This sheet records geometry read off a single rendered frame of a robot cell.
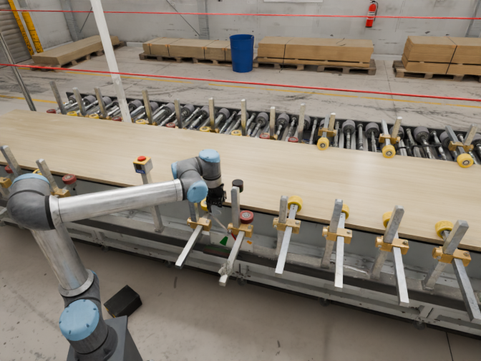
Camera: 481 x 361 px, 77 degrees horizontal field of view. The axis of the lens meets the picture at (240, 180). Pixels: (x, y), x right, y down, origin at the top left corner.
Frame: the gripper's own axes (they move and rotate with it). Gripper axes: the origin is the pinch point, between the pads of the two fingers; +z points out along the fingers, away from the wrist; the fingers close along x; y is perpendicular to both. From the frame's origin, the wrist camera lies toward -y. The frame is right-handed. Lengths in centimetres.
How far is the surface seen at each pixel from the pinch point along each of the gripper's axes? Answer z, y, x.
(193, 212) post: 7.7, -14.4, 6.1
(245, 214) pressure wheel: 9.4, 13.3, 13.4
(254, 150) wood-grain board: 10, 0, 83
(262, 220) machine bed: 26.4, 19.7, 27.9
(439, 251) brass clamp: 5, 107, 7
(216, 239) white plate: 25.5, -2.1, 5.4
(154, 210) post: 11.7, -39.7, 6.0
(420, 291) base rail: 32, 106, 4
